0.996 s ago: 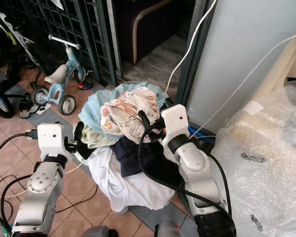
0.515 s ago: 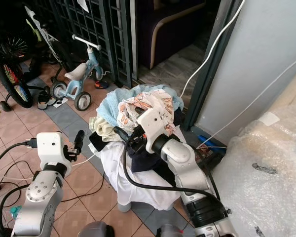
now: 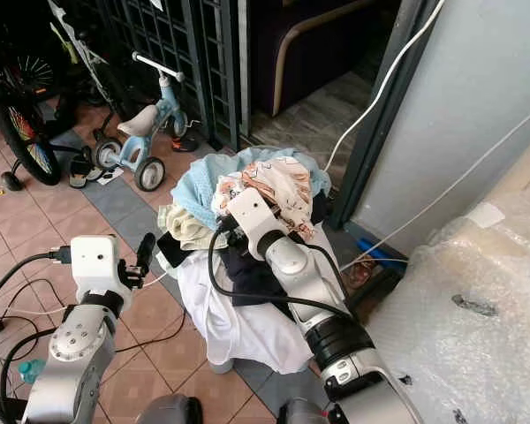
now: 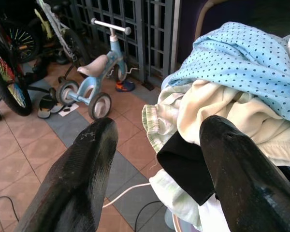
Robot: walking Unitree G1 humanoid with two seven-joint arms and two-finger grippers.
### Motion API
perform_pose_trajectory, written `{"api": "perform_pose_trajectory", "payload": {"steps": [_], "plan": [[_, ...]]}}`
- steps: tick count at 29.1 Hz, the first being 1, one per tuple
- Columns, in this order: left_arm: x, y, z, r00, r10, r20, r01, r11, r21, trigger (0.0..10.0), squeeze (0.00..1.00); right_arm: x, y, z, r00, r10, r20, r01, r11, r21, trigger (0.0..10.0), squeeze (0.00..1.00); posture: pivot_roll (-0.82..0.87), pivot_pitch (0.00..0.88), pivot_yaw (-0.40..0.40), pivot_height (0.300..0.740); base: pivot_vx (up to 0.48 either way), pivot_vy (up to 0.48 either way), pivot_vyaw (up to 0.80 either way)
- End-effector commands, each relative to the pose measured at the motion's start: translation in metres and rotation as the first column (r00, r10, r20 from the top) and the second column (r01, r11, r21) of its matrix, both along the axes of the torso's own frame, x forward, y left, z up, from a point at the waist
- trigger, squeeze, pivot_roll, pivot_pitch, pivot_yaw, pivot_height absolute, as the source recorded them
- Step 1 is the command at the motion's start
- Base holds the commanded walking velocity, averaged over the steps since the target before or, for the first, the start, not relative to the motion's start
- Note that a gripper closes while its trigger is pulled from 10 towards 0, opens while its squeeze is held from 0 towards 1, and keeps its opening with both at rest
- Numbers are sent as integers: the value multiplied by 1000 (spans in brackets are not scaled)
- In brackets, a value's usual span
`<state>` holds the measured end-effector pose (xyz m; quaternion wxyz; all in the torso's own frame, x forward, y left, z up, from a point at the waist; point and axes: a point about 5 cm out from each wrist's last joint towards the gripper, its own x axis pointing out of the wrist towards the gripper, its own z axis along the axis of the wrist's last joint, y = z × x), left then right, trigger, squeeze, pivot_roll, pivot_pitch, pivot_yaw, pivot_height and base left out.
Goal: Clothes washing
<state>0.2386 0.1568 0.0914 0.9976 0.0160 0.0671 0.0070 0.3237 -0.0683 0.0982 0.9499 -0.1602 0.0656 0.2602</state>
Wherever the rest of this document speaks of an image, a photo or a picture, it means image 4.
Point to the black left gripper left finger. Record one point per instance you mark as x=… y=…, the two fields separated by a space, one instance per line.
x=82 y=174

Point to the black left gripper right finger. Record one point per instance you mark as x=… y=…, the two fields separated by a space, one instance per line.
x=241 y=174

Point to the black garment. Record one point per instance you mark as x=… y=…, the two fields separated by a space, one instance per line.
x=186 y=169

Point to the cream fleece garment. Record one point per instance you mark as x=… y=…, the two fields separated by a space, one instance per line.
x=232 y=116

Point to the white paper with black item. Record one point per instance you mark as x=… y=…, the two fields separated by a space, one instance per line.
x=68 y=110

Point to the grey black sandal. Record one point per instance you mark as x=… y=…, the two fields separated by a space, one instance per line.
x=47 y=106

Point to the pink laundry basket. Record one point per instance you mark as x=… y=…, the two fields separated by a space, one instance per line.
x=181 y=224

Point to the green white checked cloth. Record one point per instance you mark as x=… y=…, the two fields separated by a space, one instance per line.
x=164 y=135

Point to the blue orange children's shoe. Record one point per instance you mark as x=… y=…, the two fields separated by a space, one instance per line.
x=125 y=86

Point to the light blue children's tricycle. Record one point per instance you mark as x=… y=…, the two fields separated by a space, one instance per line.
x=94 y=70

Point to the blue polka dot cloth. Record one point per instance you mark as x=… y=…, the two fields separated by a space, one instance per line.
x=241 y=65

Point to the black bicycle with colourful spokes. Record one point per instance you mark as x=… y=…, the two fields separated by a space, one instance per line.
x=9 y=79

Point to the white green bicycle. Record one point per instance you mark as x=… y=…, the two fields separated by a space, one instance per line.
x=58 y=33

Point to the dark metal grille gate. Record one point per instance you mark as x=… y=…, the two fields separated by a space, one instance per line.
x=125 y=31

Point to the tan curved chair frame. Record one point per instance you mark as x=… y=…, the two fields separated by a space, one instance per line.
x=207 y=17

